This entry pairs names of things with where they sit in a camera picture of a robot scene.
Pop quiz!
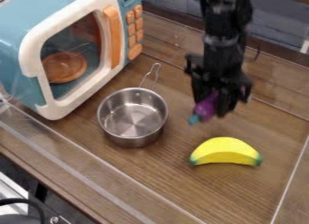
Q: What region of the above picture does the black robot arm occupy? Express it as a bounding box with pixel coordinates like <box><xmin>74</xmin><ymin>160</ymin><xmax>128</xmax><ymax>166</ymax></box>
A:
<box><xmin>185</xmin><ymin>0</ymin><xmax>253</xmax><ymax>124</ymax></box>

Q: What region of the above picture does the black device bottom left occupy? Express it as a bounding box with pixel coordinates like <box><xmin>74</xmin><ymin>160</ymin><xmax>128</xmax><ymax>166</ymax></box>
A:
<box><xmin>0</xmin><ymin>194</ymin><xmax>89</xmax><ymax>224</ymax></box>

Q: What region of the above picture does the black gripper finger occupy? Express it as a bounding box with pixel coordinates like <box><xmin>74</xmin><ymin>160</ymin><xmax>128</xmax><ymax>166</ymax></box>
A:
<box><xmin>192</xmin><ymin>74</ymin><xmax>210</xmax><ymax>103</ymax></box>
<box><xmin>217</xmin><ymin>88</ymin><xmax>241</xmax><ymax>117</ymax></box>

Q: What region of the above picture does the orange plate inside microwave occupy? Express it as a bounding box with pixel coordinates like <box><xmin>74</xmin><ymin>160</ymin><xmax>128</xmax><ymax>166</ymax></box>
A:
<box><xmin>43</xmin><ymin>51</ymin><xmax>87</xmax><ymax>83</ymax></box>

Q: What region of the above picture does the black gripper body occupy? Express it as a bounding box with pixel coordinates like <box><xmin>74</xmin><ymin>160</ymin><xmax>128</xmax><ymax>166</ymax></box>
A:
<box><xmin>184</xmin><ymin>53</ymin><xmax>253</xmax><ymax>104</ymax></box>

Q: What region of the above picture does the yellow toy banana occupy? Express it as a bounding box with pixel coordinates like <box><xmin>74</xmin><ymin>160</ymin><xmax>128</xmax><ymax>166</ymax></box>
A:
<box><xmin>190</xmin><ymin>137</ymin><xmax>264</xmax><ymax>166</ymax></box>

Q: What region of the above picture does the blue toy microwave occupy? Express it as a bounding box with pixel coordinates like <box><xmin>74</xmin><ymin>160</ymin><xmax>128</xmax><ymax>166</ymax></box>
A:
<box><xmin>0</xmin><ymin>0</ymin><xmax>144</xmax><ymax>120</ymax></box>

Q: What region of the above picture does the silver pot with handle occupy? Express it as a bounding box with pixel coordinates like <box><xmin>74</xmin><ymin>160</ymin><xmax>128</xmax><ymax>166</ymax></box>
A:
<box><xmin>97</xmin><ymin>63</ymin><xmax>169</xmax><ymax>148</ymax></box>

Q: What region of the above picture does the purple toy eggplant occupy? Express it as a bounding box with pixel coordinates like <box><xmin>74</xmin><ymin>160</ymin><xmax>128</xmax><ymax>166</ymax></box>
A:
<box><xmin>189</xmin><ymin>90</ymin><xmax>217</xmax><ymax>125</ymax></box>

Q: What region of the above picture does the black cable bottom left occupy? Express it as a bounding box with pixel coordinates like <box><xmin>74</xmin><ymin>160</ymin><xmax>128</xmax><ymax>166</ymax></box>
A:
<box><xmin>0</xmin><ymin>198</ymin><xmax>46</xmax><ymax>224</ymax></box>

